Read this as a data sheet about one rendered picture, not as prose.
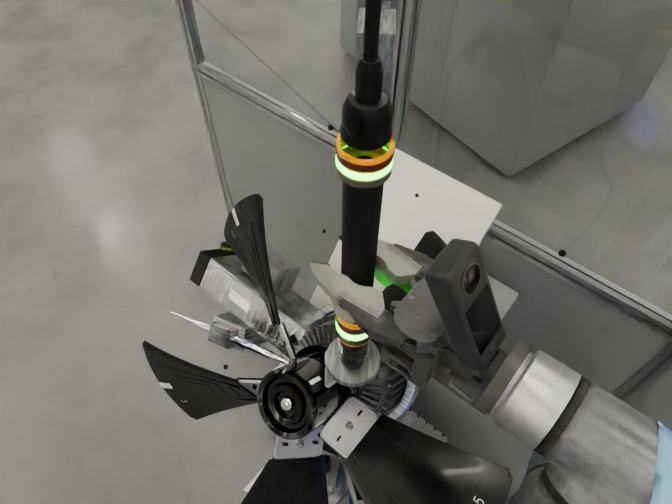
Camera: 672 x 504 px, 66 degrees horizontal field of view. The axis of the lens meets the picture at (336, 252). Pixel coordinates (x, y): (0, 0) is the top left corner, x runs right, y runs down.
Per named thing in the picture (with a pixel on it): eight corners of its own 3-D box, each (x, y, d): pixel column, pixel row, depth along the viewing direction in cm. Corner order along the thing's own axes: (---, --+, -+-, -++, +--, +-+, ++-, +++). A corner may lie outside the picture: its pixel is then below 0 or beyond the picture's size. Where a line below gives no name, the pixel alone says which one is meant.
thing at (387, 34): (358, 41, 104) (359, -1, 97) (393, 43, 104) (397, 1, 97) (355, 71, 98) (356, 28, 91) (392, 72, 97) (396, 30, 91)
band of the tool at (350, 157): (338, 151, 41) (338, 121, 39) (391, 154, 41) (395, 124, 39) (333, 189, 39) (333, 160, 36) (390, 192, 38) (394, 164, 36)
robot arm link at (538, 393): (551, 431, 39) (595, 355, 43) (497, 394, 41) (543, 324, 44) (523, 460, 45) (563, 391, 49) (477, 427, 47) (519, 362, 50)
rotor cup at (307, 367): (280, 389, 100) (235, 412, 89) (309, 328, 95) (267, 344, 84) (337, 437, 94) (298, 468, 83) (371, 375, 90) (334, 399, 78)
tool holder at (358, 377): (329, 322, 70) (328, 282, 62) (380, 326, 70) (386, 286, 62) (322, 385, 65) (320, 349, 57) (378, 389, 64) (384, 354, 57)
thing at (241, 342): (301, 371, 101) (174, 315, 117) (303, 360, 100) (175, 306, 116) (294, 374, 99) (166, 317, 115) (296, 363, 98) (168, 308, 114)
